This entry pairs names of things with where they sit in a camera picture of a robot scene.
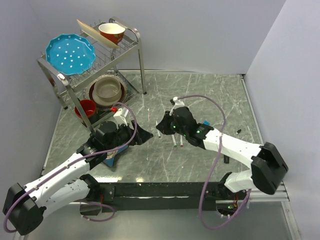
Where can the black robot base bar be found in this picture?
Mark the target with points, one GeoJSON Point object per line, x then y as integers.
{"type": "Point", "coordinates": [130, 196]}

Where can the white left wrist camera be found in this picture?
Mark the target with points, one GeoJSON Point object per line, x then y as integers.
{"type": "Point", "coordinates": [120, 115]}

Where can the blue polka dot plate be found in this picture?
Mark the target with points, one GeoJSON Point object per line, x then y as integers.
{"type": "Point", "coordinates": [70, 54]}

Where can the beige rectangular plate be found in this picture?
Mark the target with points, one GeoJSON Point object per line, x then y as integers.
{"type": "Point", "coordinates": [96, 35]}

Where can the white marker with red tip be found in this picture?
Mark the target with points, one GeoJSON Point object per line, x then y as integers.
{"type": "Point", "coordinates": [181, 141]}

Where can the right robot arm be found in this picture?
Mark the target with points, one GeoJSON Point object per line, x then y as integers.
{"type": "Point", "coordinates": [266, 167]}

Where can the white marker with green tip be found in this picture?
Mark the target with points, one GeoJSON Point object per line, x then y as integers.
{"type": "Point", "coordinates": [174, 140]}

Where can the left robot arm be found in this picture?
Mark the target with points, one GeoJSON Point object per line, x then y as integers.
{"type": "Point", "coordinates": [25, 207]}

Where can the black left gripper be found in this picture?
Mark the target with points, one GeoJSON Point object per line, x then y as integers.
{"type": "Point", "coordinates": [141, 136]}

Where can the red and white bowl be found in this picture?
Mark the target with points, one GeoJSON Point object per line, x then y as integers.
{"type": "Point", "coordinates": [112, 31]}

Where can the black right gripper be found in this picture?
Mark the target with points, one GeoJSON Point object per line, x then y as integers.
{"type": "Point", "coordinates": [163, 126]}

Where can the blue star shaped dish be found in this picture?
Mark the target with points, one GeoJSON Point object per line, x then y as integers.
{"type": "Point", "coordinates": [110, 157]}

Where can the beige bowl on rack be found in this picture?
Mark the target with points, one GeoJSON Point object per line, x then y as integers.
{"type": "Point", "coordinates": [108, 88]}

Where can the thin white pen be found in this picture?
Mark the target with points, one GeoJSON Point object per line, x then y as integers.
{"type": "Point", "coordinates": [158, 132]}

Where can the red cup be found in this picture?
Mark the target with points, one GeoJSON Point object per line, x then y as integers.
{"type": "Point", "coordinates": [89, 107]}

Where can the blue pen cap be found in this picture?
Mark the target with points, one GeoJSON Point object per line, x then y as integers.
{"type": "Point", "coordinates": [207, 122]}

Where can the metal dish rack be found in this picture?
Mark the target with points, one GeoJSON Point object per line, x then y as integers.
{"type": "Point", "coordinates": [68, 88]}

